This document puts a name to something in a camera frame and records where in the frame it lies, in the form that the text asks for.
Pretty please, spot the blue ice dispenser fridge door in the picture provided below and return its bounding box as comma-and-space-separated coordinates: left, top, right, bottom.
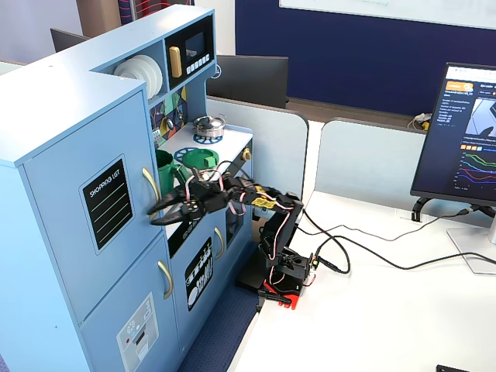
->
79, 232, 183, 372

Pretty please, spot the white toy plate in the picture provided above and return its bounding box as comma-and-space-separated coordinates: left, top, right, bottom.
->
131, 56, 159, 98
113, 58, 153, 96
139, 53, 164, 98

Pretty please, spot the blue dishwasher print door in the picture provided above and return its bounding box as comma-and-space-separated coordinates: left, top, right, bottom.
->
169, 211, 233, 352

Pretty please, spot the large green printed mug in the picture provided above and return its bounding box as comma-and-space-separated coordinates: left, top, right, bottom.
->
154, 150, 187, 195

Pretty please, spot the green round printed lid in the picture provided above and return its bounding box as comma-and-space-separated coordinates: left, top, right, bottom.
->
181, 149, 220, 168

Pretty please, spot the gold microwave handle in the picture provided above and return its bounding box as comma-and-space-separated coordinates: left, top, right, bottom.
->
168, 45, 183, 78

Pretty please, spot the silver monitor stand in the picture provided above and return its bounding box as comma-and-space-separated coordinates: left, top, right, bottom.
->
447, 205, 496, 275

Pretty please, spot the blue shopping list cabinet door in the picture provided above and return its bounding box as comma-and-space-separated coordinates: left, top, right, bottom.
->
22, 89, 166, 325

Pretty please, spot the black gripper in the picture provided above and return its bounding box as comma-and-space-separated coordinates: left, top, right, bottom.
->
150, 176, 234, 226

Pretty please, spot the red white servo wire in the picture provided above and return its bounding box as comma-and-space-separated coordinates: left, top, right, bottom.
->
226, 189, 249, 216

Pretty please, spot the blue toy kitchen unit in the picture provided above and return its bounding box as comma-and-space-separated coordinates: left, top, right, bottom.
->
0, 4, 255, 372

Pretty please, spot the white wall board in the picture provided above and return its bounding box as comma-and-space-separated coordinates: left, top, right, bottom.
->
278, 0, 496, 30

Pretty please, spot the black flat base plate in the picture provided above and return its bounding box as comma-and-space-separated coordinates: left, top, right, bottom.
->
235, 263, 272, 290

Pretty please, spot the black toy microwave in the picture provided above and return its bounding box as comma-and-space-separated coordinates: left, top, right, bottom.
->
164, 15, 215, 90

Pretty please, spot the gold dishwasher door handle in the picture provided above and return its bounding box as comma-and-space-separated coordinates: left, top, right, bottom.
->
213, 226, 226, 260

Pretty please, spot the black monitor back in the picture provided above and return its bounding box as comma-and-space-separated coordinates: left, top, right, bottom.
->
50, 27, 92, 53
215, 53, 290, 109

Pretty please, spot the gold curved fridge door handle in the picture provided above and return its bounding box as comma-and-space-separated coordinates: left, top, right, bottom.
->
157, 260, 174, 300

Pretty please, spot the black usb cable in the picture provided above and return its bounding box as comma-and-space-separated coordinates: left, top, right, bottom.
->
296, 206, 485, 243

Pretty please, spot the blue oven door with window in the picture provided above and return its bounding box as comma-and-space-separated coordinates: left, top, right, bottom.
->
223, 199, 255, 257

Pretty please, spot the red robot base mount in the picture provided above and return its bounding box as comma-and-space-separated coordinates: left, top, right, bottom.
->
257, 278, 303, 310

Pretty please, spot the long black power cable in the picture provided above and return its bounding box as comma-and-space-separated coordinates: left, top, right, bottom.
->
300, 208, 496, 274

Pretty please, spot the blue round trivet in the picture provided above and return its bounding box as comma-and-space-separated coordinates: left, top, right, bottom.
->
191, 133, 225, 144
173, 146, 198, 163

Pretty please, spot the white yellow cable clutter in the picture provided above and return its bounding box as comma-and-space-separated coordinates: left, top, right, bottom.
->
406, 112, 432, 132

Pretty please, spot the steel pot with lid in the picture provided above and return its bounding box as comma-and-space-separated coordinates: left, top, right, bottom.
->
192, 113, 228, 139

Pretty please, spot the gold curved cabinet door handle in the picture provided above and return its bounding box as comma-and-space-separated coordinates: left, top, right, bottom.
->
141, 167, 160, 221

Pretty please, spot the grey desk divider panel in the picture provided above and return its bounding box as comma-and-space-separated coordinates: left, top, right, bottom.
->
205, 95, 310, 202
315, 117, 429, 195

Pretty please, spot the lit computer monitor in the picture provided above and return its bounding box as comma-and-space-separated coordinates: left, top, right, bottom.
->
409, 61, 496, 206

